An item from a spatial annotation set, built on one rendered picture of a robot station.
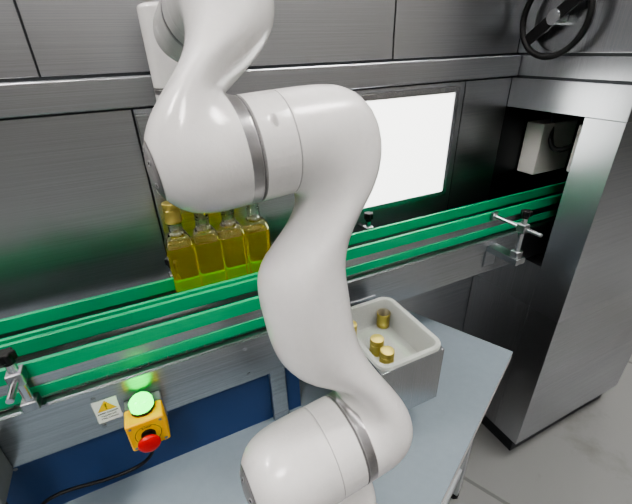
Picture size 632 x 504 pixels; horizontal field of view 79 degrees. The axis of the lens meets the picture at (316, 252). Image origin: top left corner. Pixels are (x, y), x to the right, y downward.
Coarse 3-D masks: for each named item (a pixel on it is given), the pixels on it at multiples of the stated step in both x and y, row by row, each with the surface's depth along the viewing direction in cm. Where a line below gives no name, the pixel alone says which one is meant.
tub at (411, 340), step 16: (368, 304) 100; (384, 304) 102; (368, 320) 102; (400, 320) 98; (416, 320) 93; (368, 336) 99; (384, 336) 99; (400, 336) 99; (416, 336) 93; (432, 336) 88; (368, 352) 84; (400, 352) 94; (416, 352) 94; (432, 352) 85; (384, 368) 80
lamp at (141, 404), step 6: (132, 396) 74; (138, 396) 74; (144, 396) 74; (150, 396) 74; (132, 402) 73; (138, 402) 72; (144, 402) 73; (150, 402) 74; (132, 408) 72; (138, 408) 72; (144, 408) 73; (150, 408) 74; (132, 414) 73; (138, 414) 73; (144, 414) 73
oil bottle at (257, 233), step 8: (248, 224) 87; (256, 224) 87; (264, 224) 88; (248, 232) 87; (256, 232) 88; (264, 232) 89; (248, 240) 88; (256, 240) 88; (264, 240) 89; (248, 248) 89; (256, 248) 89; (264, 248) 90; (248, 256) 91; (256, 256) 90; (256, 264) 91
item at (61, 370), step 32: (192, 320) 78; (224, 320) 81; (256, 320) 85; (64, 352) 69; (96, 352) 71; (128, 352) 75; (160, 352) 77; (0, 384) 66; (32, 384) 69; (64, 384) 71
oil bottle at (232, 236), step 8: (224, 224) 85; (232, 224) 86; (240, 224) 87; (224, 232) 85; (232, 232) 85; (240, 232) 86; (224, 240) 85; (232, 240) 86; (240, 240) 87; (224, 248) 86; (232, 248) 87; (240, 248) 88; (224, 256) 87; (232, 256) 88; (240, 256) 88; (224, 264) 89; (232, 264) 88; (240, 264) 89; (248, 264) 91; (232, 272) 89; (240, 272) 90; (248, 272) 91
